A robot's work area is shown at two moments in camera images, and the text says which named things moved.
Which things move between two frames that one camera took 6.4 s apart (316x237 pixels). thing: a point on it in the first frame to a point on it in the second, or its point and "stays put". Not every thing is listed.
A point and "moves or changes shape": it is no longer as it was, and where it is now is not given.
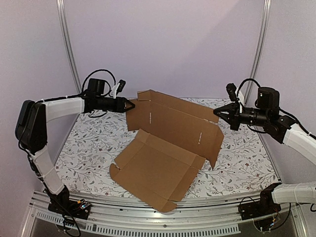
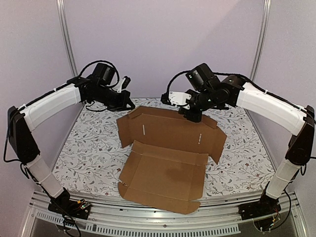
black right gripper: [235, 117] to [193, 112]
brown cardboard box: [175, 139] moves or changes shape
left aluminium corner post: [61, 14] stays put
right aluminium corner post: [267, 5] stays put
